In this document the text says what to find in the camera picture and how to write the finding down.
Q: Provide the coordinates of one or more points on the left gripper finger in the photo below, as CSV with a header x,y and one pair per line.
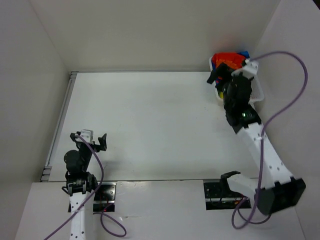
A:
x,y
75,137
102,146

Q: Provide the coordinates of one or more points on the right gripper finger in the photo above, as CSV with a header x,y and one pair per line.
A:
x,y
213,77
222,68

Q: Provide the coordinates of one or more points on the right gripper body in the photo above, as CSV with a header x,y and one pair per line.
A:
x,y
226,78

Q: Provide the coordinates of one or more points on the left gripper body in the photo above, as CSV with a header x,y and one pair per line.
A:
x,y
86,152

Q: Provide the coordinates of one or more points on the rainbow striped shorts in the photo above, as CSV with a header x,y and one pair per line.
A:
x,y
232,59

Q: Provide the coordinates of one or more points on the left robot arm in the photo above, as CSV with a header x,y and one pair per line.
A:
x,y
81,185

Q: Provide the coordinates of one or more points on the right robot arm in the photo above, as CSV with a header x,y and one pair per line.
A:
x,y
276,188

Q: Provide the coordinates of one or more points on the white plastic basket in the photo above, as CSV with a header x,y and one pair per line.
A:
x,y
257,94

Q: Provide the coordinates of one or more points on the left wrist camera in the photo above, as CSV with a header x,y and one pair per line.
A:
x,y
87,135

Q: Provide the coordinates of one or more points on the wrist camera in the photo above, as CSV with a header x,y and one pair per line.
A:
x,y
247,72
87,135

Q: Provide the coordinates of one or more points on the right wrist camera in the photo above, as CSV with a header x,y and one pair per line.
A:
x,y
247,72

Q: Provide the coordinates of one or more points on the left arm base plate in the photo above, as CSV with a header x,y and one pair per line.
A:
x,y
104,198

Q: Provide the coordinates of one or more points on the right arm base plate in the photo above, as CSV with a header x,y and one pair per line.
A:
x,y
216,199

